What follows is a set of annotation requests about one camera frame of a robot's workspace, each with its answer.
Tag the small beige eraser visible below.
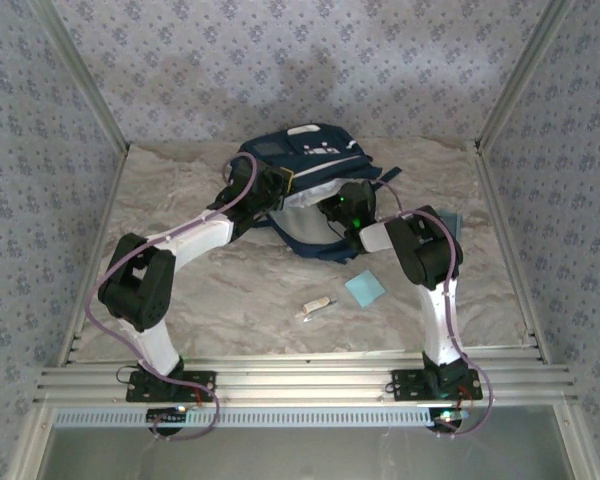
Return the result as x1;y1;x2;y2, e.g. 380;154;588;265
295;295;332;319

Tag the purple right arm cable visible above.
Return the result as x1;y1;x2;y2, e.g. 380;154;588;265
372;177;492;441

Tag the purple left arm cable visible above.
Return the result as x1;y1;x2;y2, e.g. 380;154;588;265
86;151;259;444

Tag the grey slotted cable duct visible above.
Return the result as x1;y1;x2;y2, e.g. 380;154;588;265
53;407;464;430

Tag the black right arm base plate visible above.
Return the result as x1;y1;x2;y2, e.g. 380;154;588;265
390;368;484;401

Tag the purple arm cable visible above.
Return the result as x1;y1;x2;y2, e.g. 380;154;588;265
86;151;259;444
372;177;492;441

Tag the aluminium side rail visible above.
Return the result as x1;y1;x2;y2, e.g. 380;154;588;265
472;141;554;365
54;143;134;369

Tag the aluminium mounting rail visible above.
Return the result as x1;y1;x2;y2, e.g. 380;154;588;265
32;349;579;406

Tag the light blue sticky note pad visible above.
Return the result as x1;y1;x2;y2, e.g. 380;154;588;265
343;269;386;309

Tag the grey metal panel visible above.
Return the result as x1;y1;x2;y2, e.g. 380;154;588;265
44;404;574;480

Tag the aluminium frame post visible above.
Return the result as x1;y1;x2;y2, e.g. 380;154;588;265
476;0;579;149
27;0;133;154

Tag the navy blue backpack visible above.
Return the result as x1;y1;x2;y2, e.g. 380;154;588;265
229;122;404;264

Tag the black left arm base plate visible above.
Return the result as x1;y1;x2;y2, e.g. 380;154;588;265
125;369;217;404

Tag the grey blue card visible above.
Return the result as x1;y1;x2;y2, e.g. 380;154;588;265
439;209;465;237

